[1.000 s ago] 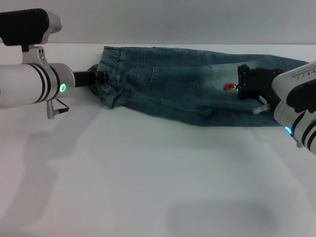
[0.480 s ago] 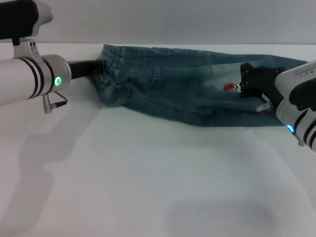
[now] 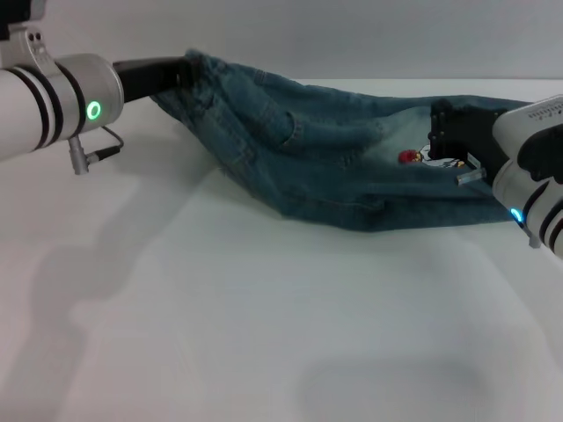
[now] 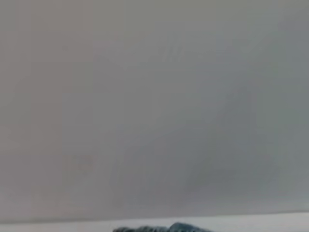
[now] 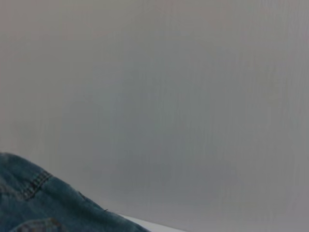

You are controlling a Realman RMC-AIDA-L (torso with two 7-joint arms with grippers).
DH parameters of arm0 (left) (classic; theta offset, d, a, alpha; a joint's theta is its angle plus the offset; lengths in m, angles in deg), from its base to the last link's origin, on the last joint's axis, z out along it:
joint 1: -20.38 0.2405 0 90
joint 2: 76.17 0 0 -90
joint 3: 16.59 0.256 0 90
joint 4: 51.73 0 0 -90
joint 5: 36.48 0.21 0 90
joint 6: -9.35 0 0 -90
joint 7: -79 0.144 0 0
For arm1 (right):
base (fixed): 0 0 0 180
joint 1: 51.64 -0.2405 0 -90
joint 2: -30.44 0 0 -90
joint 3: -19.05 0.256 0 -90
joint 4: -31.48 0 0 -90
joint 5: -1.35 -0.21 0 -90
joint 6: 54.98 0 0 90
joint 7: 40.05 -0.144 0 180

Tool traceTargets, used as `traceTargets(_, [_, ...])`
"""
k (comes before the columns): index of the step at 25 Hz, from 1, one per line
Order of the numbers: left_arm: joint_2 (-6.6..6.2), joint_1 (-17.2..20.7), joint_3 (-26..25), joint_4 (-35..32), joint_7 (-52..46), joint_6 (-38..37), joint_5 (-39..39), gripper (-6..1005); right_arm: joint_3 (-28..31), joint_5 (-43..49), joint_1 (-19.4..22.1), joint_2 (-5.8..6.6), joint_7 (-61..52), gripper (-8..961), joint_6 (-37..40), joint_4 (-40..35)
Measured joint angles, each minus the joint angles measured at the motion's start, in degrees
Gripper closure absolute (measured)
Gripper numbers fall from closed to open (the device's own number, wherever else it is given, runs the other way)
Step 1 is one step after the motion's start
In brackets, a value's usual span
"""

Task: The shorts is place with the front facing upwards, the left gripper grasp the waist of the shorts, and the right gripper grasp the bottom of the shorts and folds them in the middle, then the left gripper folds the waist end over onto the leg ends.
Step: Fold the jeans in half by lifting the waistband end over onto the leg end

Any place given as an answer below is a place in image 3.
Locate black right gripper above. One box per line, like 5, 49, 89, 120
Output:
428, 99, 511, 177

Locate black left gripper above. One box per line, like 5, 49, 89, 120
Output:
112, 55, 199, 105

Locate blue denim shorts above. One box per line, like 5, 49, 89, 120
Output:
151, 47, 536, 234

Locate silver right wrist connector plug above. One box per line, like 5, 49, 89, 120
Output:
455, 166, 485, 188

